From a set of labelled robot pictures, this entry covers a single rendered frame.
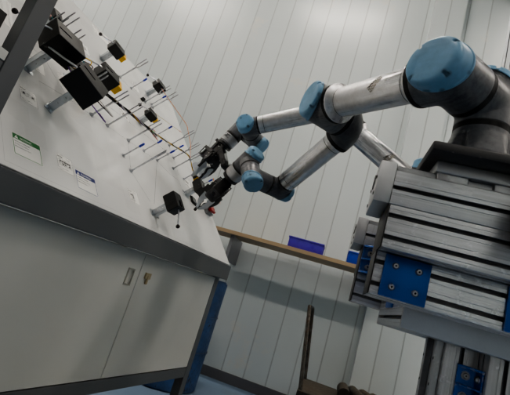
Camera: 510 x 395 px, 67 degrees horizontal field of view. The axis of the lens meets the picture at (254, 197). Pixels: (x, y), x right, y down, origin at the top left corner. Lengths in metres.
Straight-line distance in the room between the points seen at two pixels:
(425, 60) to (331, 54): 3.55
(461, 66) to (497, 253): 0.36
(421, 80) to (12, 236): 0.92
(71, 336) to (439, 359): 0.94
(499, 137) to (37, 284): 1.07
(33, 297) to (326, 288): 2.82
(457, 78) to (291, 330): 2.96
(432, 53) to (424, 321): 0.56
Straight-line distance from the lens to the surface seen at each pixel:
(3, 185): 0.90
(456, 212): 0.85
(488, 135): 0.93
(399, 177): 0.85
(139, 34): 5.15
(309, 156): 1.36
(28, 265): 1.04
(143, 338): 1.48
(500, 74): 1.02
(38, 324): 1.12
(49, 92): 1.22
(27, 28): 0.91
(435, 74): 0.88
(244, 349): 3.64
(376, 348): 3.51
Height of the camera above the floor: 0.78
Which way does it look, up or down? 13 degrees up
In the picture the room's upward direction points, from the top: 17 degrees clockwise
